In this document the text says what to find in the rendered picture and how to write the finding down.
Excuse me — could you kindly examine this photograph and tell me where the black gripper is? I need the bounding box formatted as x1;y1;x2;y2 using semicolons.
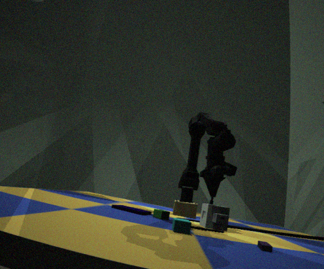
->
200;152;231;197

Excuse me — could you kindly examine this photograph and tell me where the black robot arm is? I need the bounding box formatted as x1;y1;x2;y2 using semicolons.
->
179;112;237;203

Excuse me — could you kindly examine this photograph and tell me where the teal rounded block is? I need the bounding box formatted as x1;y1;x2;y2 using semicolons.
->
172;218;191;235

